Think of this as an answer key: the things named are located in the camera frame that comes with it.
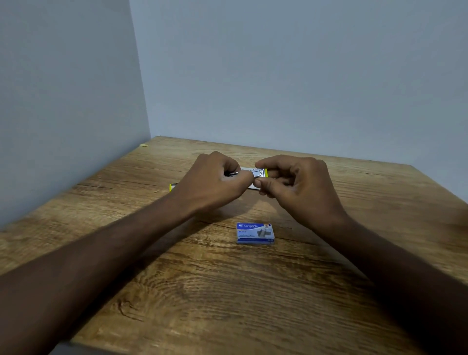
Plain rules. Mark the person's right hand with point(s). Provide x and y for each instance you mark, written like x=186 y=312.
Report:
x=305 y=190

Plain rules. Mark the person's left hand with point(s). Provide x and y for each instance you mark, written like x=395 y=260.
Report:
x=206 y=183

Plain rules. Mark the person's right thumb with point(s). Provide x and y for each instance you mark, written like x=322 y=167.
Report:
x=268 y=185

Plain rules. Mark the person's left thumb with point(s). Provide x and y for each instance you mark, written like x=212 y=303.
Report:
x=239 y=181

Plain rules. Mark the yellow and silver stapler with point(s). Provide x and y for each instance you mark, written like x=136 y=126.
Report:
x=256 y=173

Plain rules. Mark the person's right forearm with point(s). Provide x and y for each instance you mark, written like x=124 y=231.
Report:
x=395 y=270

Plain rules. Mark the person's left forearm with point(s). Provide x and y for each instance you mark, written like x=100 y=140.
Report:
x=84 y=267

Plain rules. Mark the blue staple box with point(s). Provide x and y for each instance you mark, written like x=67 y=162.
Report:
x=255 y=233

